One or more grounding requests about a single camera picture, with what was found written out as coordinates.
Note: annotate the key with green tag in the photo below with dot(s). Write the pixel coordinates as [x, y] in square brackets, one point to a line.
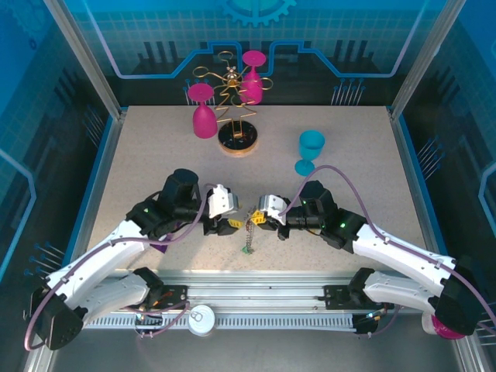
[246, 250]

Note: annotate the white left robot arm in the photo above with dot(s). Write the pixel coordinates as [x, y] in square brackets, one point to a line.
[97, 255]

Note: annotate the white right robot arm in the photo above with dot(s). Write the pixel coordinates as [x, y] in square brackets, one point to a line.
[395, 248]

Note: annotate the blue plastic goblet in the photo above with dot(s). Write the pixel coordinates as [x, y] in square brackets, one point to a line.
[311, 145]

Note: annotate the purple candy bag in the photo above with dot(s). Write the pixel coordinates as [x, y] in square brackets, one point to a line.
[159, 247]

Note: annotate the pink wine glass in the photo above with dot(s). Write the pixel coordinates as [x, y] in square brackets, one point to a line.
[204, 124]
[252, 91]

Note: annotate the white tin can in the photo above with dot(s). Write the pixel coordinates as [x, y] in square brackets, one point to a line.
[201, 318]

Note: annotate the pink and white cup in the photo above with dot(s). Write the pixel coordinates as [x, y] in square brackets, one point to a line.
[430, 327]

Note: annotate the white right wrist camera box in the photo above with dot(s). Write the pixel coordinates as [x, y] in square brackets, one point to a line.
[273, 207]

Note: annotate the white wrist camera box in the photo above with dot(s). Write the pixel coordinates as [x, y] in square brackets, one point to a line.
[222, 201]
[273, 207]

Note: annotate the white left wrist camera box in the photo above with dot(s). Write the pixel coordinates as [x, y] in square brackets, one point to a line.
[222, 201]

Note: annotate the aluminium frame rail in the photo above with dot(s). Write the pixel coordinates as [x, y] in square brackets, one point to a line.
[252, 288]

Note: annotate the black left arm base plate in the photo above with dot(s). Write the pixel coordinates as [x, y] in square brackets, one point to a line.
[174, 296]

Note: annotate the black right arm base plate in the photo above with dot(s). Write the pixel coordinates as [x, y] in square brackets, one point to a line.
[337, 296]

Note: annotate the aluminium frame post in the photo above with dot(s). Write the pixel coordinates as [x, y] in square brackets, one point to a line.
[89, 62]
[422, 58]

